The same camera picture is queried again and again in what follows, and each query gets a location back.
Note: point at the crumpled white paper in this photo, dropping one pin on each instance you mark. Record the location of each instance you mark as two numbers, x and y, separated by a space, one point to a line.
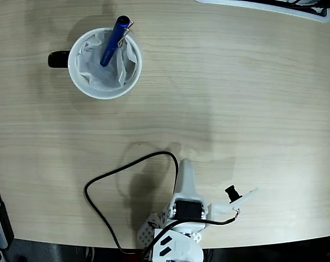
99 76

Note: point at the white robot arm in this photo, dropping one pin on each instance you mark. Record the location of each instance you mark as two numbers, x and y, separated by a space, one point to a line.
181 245

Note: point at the white flat tray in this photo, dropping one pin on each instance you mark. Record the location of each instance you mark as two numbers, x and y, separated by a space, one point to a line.
322 17

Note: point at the blue pen with metal clip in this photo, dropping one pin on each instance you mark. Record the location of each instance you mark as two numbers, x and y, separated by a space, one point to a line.
113 41

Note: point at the wrist camera on white mount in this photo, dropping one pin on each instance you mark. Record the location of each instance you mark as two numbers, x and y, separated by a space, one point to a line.
232 192

